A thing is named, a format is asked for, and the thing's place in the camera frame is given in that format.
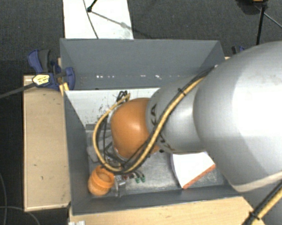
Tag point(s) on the orange plastic cup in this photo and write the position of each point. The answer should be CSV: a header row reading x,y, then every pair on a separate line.
x,y
99,181

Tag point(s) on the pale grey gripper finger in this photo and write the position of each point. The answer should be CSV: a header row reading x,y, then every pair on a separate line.
x,y
120,182

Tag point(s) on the grey metal bin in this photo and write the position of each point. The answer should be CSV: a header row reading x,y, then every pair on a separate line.
x,y
134,61

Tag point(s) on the pale wood board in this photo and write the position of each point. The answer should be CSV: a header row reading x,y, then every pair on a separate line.
x,y
44,146

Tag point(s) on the white box with orange edge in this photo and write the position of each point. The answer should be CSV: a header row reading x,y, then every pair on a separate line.
x,y
190,168

